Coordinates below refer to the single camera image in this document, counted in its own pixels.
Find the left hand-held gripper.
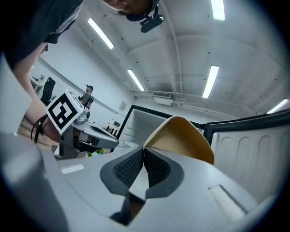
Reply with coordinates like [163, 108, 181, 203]
[46, 89, 120, 160]

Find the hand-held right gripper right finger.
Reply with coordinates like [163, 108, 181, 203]
[132, 146, 259, 232]

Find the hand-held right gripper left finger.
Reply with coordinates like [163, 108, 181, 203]
[56, 146, 145, 232]

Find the tan container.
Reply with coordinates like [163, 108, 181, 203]
[144, 116, 215, 165]

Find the white fridge with black frame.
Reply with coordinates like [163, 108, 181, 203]
[110, 104, 290, 204]

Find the person's left forearm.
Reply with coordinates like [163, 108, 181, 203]
[13, 42, 61, 144]

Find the green vegetable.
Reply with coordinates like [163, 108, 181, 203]
[87, 148, 105, 157]

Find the black office chair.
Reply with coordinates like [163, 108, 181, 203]
[40, 76, 56, 106]

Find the long ceiling light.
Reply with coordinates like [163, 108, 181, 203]
[201, 65, 220, 99]
[127, 69, 145, 92]
[210, 0, 226, 21]
[266, 98, 289, 115]
[87, 17, 115, 50]

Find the ceiling air conditioner unit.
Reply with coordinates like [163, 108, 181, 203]
[153, 91, 174, 106]

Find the white desk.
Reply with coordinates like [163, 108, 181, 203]
[29, 74, 46, 93]

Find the person's dark shirt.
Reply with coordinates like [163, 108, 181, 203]
[0, 0, 83, 70]

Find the person's face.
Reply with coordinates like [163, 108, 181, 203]
[102, 0, 159, 16]

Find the black wrist strap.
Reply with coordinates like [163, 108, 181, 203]
[31, 114, 49, 144]

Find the black head-mounted camera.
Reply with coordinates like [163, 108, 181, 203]
[126, 5, 165, 34]

